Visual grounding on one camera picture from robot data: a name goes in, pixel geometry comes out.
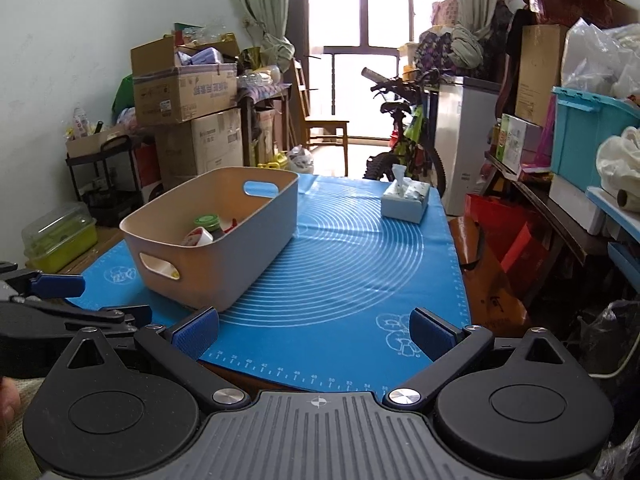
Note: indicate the green and black bicycle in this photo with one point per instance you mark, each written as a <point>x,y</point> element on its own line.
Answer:
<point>400,110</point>

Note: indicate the green container with clear lid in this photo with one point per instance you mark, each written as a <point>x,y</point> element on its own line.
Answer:
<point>60,250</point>

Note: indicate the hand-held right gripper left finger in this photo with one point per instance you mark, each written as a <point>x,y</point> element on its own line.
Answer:
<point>195,332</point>

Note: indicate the green and white carton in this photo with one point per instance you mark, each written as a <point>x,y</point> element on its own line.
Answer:
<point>520,142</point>

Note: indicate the red black white appliance box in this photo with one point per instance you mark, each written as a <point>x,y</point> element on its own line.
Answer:
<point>147,165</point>

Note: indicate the brown paper bag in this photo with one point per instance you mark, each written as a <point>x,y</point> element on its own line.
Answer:
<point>490,300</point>

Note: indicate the dark wooden shelf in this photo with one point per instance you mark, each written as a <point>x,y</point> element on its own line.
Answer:
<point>550,217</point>

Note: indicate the green bag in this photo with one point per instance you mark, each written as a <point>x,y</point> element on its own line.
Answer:
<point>122,97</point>

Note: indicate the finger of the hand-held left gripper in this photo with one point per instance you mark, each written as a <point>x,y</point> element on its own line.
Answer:
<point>57,286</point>
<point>115,317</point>

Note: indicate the white bag with roll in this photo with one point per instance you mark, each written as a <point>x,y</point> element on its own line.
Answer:
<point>617,160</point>

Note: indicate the pale green tied curtain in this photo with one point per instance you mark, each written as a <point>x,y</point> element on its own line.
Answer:
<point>260,0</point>

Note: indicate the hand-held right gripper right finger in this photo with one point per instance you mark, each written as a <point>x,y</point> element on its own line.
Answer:
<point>432,332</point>

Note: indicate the wooden chair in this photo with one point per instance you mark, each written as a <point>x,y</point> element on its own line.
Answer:
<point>325,122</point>

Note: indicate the patterned tissue box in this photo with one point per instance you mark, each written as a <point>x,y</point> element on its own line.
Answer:
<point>407,205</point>

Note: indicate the light blue plastic storage crate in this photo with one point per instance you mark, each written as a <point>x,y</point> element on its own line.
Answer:
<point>585,150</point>

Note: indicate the small red white item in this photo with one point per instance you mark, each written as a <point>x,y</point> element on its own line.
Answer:
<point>230,225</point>

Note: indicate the person's left hand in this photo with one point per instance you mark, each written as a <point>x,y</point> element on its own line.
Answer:
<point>7,402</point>

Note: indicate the dark framed window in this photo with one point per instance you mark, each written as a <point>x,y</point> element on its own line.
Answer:
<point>362,0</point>

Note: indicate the white and red cup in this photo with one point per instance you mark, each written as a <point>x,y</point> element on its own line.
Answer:
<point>197,237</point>

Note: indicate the pile of white plastic bags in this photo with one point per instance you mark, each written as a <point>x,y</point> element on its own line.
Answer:
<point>595,60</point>

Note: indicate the beige plastic storage bin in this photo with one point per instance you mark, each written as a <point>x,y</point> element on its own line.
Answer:
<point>240,260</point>

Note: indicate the red paper bag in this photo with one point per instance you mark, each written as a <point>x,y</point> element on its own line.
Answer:
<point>520,255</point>

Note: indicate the black utility cart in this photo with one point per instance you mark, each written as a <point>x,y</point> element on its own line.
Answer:
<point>116,138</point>

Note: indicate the tall brown cardboard box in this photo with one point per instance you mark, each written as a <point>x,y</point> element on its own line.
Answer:
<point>542,75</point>

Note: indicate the light blue shelf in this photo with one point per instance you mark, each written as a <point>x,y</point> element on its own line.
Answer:
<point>620,255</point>

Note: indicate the white chest freezer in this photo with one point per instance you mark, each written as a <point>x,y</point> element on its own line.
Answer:
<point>465,150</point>

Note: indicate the jar with green lid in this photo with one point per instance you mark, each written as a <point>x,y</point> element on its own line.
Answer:
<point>207,221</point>

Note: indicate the pile of fabric bundles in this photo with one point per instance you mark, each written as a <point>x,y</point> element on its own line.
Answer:
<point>450,50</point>

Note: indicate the open cardboard box blue print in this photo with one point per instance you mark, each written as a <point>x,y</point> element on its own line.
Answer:
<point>185,95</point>

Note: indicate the pink patterned box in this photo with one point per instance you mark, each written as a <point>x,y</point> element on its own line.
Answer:
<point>446,12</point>

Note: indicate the white plastic bottle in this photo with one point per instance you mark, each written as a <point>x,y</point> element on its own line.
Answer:
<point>80,122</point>

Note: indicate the pale cardboard appliance box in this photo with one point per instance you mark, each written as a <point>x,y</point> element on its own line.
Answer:
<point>210,150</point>

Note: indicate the cluttered wooden side table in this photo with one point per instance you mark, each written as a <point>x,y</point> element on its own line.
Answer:
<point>265,95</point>

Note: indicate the yellow plastic jug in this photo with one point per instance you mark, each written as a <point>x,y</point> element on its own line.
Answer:
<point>272,162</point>

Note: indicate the white plastic bag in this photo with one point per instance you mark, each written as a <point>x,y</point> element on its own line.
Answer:
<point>300,160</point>

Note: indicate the blue silicone baking mat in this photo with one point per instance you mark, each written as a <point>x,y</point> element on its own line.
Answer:
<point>340,285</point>

